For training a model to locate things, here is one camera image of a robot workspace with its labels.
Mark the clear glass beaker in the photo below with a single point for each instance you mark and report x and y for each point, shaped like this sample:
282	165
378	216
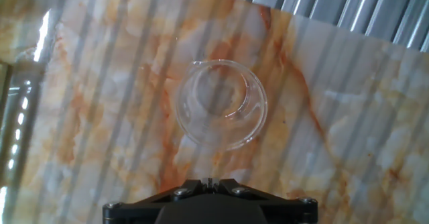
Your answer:
218	96

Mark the orange marble pattern mat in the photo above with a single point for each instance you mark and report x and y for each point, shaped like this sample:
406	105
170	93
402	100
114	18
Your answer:
100	116

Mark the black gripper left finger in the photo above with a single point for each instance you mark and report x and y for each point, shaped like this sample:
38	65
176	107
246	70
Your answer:
134	212

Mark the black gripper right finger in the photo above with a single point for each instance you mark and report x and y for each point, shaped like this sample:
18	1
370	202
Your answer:
288	212

